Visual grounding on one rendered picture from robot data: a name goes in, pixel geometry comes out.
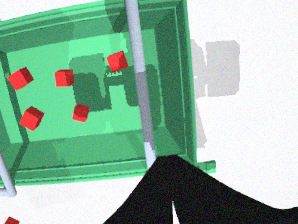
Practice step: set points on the green plastic tray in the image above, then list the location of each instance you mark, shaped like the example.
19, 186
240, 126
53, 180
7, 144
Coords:
109, 145

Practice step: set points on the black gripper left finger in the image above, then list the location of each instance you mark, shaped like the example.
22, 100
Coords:
151, 201

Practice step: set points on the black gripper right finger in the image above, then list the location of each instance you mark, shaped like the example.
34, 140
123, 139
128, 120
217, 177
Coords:
201, 199

